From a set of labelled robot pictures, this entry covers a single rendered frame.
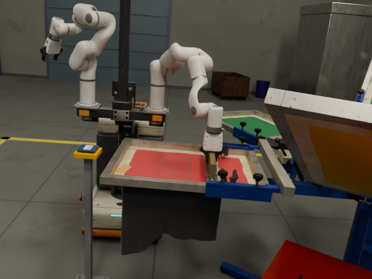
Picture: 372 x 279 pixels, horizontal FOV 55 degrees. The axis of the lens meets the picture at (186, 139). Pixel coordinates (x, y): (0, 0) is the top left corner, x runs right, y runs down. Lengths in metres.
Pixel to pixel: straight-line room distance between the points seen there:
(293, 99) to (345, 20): 6.58
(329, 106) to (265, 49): 9.12
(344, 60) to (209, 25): 3.72
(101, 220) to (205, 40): 7.34
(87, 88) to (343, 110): 1.77
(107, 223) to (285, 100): 2.25
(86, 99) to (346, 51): 5.82
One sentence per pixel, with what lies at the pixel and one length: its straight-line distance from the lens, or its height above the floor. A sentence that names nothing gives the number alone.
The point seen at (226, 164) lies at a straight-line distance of 1.99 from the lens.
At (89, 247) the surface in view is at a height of 0.32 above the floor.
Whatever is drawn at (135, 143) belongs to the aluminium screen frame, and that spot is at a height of 0.97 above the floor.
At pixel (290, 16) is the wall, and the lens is 10.00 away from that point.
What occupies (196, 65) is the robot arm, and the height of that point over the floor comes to 1.47.
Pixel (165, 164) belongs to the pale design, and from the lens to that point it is 1.91.
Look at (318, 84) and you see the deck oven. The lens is 7.28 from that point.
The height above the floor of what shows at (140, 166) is 0.95.
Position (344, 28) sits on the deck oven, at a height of 1.83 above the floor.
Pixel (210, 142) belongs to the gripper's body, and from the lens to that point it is 1.82.
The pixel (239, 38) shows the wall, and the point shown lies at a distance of 9.70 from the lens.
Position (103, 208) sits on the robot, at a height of 0.28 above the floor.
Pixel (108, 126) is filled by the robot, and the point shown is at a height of 0.85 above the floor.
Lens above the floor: 1.67
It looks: 18 degrees down
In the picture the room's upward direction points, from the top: 5 degrees clockwise
